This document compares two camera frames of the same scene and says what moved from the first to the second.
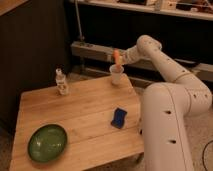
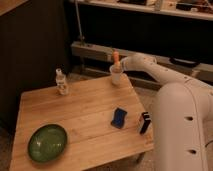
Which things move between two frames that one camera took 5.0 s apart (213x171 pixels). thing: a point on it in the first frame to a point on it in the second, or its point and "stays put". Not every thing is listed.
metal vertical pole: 78,20 stays put
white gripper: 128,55 to 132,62
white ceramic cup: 116,73 stays put
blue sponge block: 119,118 stays put
